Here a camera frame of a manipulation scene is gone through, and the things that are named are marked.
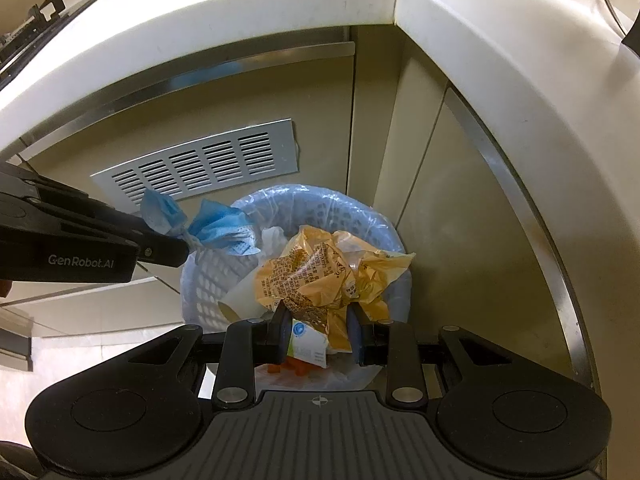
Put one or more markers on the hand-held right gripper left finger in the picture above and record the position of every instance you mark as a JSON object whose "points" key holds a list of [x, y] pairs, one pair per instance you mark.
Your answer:
{"points": [[282, 337]]}

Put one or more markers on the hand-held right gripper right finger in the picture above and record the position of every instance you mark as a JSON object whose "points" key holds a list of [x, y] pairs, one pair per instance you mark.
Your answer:
{"points": [[355, 337]]}

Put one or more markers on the white bin with blue liner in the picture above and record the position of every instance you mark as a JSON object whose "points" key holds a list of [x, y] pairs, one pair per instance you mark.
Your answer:
{"points": [[210, 280]]}

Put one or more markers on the grey cabinet vent grille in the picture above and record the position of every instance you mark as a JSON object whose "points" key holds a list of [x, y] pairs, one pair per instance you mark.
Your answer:
{"points": [[200, 160]]}

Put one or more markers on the black gas stove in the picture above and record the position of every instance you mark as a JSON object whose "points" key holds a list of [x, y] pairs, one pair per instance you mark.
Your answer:
{"points": [[35, 35]]}

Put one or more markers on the orange snack wrapper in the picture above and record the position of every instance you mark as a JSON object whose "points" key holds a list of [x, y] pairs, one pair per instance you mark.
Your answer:
{"points": [[310, 270]]}

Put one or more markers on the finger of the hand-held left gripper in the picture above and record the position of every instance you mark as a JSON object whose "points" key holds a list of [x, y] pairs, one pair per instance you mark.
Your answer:
{"points": [[165, 252], [90, 210]]}

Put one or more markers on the glass pot lid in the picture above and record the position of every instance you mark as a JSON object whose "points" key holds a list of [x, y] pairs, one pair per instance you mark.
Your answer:
{"points": [[630, 35]]}

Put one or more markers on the orange carrot pieces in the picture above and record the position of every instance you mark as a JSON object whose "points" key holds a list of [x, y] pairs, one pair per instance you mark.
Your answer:
{"points": [[290, 367]]}

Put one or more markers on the blue face mask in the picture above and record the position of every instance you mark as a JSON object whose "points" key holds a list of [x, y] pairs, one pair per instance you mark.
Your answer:
{"points": [[220, 225]]}

